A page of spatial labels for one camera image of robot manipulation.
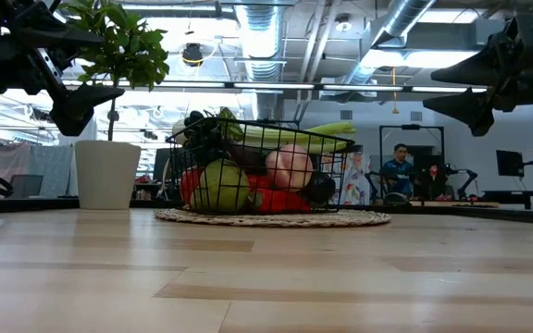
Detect yellow hanging cord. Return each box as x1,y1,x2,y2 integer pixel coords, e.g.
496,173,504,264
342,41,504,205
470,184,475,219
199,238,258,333
390,67,400,116

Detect black frame stand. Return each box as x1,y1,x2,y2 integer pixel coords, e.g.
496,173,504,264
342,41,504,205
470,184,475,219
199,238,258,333
378,123,446,200

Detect green speckled pear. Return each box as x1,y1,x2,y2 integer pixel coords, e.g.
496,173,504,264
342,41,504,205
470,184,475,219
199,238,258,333
189,158,252,214

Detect pink cloth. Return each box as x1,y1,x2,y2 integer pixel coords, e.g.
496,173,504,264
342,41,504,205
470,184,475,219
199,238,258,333
0,142,32,199

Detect black wire basket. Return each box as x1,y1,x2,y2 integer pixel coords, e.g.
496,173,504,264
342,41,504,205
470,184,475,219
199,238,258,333
165,117,358,215

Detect slanted silver ceiling duct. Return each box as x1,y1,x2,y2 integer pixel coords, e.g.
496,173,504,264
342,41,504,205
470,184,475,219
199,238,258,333
340,0,437,87

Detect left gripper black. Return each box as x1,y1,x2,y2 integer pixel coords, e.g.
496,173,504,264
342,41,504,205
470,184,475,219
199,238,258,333
0,0,126,138

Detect long ceiling light strip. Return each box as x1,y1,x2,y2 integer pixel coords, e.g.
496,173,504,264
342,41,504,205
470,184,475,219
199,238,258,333
62,77,490,97

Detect red bell pepper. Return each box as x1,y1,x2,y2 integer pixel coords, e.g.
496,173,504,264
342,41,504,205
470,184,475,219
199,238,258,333
246,174,272,191

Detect dark grape bunch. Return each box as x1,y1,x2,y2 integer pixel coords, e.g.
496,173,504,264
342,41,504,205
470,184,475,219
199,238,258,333
182,109,230,163

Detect black ceiling cable reel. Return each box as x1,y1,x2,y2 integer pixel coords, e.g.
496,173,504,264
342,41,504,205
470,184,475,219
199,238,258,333
181,43,205,68

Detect green plant in white pot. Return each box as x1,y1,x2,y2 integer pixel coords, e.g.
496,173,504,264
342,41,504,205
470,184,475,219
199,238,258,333
57,0,170,211

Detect person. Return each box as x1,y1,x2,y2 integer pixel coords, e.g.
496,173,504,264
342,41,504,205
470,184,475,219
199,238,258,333
379,142,416,199

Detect black monitor on arm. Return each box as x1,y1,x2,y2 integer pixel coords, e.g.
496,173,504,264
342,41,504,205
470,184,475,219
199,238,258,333
495,148,533,191

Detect round woven placemat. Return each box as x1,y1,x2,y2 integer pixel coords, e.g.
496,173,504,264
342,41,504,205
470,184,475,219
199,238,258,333
154,207,392,228

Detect pink peach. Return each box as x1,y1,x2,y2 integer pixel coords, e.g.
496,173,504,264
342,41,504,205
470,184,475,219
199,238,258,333
265,143,315,191

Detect red apple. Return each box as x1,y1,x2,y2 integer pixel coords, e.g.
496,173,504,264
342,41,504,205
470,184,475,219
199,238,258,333
179,166,205,205

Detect wide silver ceiling duct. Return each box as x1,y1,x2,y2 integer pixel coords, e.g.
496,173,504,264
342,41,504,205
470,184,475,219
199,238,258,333
233,0,289,122

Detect teal patterned cloth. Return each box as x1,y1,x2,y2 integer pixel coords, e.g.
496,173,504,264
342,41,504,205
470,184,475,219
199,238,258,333
29,144,76,199

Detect background black table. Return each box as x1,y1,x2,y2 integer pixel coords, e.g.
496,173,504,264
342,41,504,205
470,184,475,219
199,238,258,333
481,188,533,210

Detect floral cloth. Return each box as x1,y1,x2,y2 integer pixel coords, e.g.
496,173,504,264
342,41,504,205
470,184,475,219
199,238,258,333
339,151,373,207

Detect orange-red bell pepper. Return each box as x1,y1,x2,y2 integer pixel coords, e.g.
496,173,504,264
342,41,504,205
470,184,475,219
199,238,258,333
254,187,313,214

